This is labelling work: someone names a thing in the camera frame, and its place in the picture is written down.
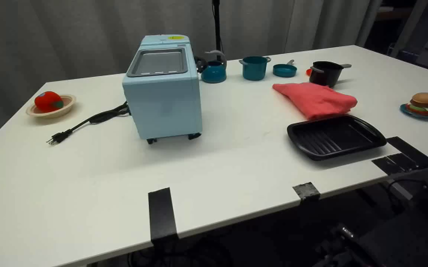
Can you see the red cloth shirt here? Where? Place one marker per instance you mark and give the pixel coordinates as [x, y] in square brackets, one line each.
[318, 98]

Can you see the teal toy kettle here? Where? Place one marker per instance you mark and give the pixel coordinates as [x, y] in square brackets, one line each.
[214, 71]

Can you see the teal toy pot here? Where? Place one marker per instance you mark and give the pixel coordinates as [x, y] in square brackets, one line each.
[254, 68]

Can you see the teal toy frying pan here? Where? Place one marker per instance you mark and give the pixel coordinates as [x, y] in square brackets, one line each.
[284, 70]

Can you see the long black tape strip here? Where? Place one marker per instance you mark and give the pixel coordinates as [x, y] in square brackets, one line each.
[162, 215]

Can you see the small black tape square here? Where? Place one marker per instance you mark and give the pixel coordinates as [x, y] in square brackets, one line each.
[306, 190]

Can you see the black grill tray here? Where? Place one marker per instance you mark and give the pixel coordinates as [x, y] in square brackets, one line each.
[334, 135]

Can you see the black cooking pot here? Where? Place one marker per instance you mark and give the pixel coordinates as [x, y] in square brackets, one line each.
[327, 74]

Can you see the beige plate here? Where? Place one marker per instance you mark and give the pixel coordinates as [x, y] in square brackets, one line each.
[68, 105]

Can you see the red toy tomato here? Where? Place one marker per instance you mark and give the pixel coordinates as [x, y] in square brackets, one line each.
[47, 101]

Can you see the small teal plate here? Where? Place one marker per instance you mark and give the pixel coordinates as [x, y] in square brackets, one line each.
[404, 111]

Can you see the toy burger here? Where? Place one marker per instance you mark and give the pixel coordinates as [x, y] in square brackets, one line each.
[423, 102]

